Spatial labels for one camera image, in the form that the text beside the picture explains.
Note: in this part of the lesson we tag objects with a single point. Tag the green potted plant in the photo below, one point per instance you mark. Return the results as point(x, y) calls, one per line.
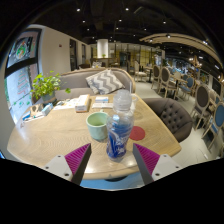
point(45, 85)

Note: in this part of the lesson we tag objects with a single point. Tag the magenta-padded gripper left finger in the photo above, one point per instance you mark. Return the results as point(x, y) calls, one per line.
point(76, 160)

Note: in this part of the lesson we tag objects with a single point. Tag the small blue white box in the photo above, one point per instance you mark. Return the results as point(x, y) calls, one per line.
point(101, 99)

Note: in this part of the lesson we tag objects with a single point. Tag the clear blue-labelled drink bottle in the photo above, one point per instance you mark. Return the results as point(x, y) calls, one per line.
point(119, 133)

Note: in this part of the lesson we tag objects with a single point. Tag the group of ceiling lights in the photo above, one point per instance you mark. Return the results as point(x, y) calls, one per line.
point(168, 35)

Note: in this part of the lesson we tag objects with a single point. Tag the flat round red coaster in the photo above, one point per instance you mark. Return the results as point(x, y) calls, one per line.
point(138, 133)

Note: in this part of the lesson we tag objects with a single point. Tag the white cardboard box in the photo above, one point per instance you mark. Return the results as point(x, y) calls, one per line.
point(82, 103)

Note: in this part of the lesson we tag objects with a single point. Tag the grey chevron cushion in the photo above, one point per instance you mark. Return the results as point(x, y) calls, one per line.
point(104, 81)

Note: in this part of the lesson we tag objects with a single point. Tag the pale green ceramic mug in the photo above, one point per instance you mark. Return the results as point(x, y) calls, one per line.
point(96, 128)

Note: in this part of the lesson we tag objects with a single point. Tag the grey wood-trimmed sofa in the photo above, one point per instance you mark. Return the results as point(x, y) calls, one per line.
point(75, 80)

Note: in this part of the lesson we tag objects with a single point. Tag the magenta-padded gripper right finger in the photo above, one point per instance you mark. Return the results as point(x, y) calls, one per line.
point(148, 160)

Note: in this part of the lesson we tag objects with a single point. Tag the group of dining chairs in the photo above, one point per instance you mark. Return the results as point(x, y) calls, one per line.
point(202, 96)

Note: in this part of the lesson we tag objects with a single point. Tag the dark grey tufted armchair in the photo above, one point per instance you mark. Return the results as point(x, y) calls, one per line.
point(170, 116)

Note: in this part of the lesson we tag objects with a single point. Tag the flat white leaflet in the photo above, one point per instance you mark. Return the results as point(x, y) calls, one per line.
point(101, 105)

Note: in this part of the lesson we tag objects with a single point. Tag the teal tissue pack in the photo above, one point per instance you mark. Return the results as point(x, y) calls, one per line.
point(47, 109)

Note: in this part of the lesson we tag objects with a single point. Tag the colourful wall poster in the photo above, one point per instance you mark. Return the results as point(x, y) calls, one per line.
point(22, 48)

